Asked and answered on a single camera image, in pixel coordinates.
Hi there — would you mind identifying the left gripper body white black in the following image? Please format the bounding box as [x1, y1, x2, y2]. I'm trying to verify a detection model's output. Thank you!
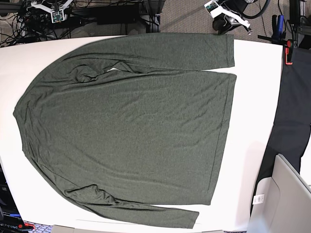
[204, 0, 252, 35]

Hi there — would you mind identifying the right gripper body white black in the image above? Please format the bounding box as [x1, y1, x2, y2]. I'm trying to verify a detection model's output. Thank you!
[26, 0, 73, 23]

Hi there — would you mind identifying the dark green long-sleeve shirt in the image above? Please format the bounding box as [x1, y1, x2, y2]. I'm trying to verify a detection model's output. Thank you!
[13, 33, 236, 229]

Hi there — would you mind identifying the black box under table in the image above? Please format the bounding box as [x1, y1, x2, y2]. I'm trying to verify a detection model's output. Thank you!
[96, 7, 138, 25]

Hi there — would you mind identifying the red black table clamp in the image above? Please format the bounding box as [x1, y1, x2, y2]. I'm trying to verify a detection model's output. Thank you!
[284, 39, 297, 65]

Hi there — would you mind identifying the white barcode label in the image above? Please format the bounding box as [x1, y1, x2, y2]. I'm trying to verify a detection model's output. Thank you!
[252, 194, 264, 205]

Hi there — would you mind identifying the beige plastic bin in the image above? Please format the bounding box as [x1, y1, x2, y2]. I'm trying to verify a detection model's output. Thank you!
[247, 154, 311, 233]

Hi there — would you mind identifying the red clamp lower left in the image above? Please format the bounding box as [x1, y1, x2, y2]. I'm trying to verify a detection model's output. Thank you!
[17, 222, 35, 231]

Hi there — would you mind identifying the blue handled clamp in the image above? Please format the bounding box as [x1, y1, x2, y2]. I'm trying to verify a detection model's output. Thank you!
[272, 15, 286, 44]

